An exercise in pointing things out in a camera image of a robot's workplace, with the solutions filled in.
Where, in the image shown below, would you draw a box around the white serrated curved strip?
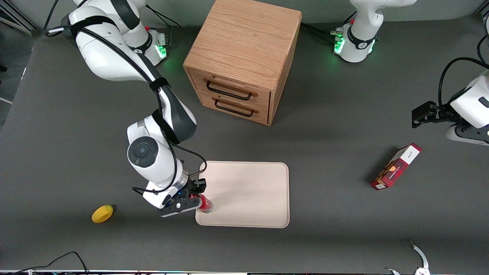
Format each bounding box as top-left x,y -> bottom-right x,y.
410,239 -> 431,275

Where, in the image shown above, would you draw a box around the wooden drawer cabinet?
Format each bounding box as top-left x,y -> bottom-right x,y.
183,0 -> 303,126

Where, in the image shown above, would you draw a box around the black drawer handle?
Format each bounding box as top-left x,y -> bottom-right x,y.
214,98 -> 256,118
206,79 -> 253,102

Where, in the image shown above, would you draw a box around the black left base cables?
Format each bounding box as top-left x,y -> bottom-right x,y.
301,21 -> 338,45

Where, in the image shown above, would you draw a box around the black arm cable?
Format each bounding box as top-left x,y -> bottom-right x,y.
45,23 -> 209,195
438,36 -> 489,115

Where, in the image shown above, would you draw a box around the black loose table cable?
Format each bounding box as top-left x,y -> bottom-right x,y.
15,251 -> 91,275

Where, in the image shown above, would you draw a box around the yellow lemon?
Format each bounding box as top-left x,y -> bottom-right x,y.
91,205 -> 114,224

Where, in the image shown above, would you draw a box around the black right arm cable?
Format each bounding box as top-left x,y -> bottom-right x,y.
45,23 -> 209,195

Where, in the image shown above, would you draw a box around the wooden drawer front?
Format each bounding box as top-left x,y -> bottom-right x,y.
199,91 -> 270,125
189,69 -> 272,111

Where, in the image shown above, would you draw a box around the red plaid shortbread box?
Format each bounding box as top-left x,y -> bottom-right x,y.
370,142 -> 423,191

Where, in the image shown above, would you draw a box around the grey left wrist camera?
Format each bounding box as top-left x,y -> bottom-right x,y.
445,124 -> 489,146

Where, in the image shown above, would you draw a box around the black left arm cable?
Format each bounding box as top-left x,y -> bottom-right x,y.
438,36 -> 489,115

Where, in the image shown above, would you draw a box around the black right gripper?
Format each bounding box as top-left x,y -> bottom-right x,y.
174,178 -> 207,203

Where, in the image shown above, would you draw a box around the aluminium frame rail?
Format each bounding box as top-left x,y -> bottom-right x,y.
0,3 -> 39,36

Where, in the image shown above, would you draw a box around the cream plastic tray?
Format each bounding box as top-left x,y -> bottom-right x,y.
195,161 -> 290,229

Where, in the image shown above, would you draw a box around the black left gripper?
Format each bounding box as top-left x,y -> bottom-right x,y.
411,101 -> 489,143

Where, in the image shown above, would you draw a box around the small red can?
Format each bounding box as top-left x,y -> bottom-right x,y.
193,193 -> 214,214

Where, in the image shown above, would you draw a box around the black base cables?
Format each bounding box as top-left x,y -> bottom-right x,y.
144,3 -> 182,30
301,21 -> 338,45

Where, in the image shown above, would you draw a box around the black right base cables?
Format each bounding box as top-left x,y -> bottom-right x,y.
144,3 -> 182,30

